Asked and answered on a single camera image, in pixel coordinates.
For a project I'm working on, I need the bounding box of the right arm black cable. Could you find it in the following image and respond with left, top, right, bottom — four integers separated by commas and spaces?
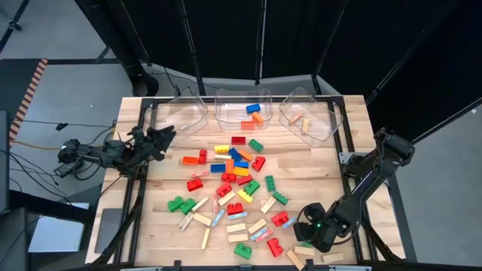
297, 202, 327, 227

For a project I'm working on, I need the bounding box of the black power adapter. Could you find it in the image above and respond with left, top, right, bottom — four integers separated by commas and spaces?
53, 162, 76, 178

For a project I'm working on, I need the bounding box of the black stand leg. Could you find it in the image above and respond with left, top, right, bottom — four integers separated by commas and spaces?
0, 0, 30, 53

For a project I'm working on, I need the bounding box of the black floor mat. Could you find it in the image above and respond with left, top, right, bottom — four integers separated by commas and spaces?
0, 58, 42, 114

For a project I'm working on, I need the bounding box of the black curtain backdrop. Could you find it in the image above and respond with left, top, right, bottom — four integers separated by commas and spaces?
75, 0, 482, 142

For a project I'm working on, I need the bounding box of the wooden plank with printed label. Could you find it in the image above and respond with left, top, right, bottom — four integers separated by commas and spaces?
178, 212, 194, 232

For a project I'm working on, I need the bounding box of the grey mounting plate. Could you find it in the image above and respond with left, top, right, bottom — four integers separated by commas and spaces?
338, 151, 357, 165

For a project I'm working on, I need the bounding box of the white sheet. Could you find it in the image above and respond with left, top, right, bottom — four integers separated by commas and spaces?
28, 202, 90, 254

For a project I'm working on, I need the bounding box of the plain wooden plank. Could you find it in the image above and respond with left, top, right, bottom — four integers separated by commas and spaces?
218, 190, 236, 207
200, 227, 212, 251

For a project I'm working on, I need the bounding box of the dark grey flat pad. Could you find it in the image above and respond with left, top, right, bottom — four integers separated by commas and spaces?
93, 208, 124, 254

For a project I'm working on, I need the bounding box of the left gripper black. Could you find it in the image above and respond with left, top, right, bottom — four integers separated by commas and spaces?
126, 126, 177, 169

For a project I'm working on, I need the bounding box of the black diagonal beam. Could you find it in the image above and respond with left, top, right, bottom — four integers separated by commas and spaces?
412, 96, 482, 146

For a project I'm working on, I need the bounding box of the round black pole base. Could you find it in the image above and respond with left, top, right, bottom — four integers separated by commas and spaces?
130, 73, 160, 98

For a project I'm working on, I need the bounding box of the clear plastic bin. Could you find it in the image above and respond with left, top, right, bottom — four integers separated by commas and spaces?
145, 88, 210, 146
213, 87, 274, 132
278, 87, 344, 148

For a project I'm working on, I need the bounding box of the yellow cable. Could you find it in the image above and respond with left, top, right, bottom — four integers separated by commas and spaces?
10, 139, 63, 151

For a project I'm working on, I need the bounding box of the pale green wooden plank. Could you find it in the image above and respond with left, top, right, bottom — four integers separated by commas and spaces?
191, 196, 209, 212

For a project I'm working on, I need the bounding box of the right wrist camera housing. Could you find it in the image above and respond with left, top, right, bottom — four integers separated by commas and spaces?
292, 221, 314, 242

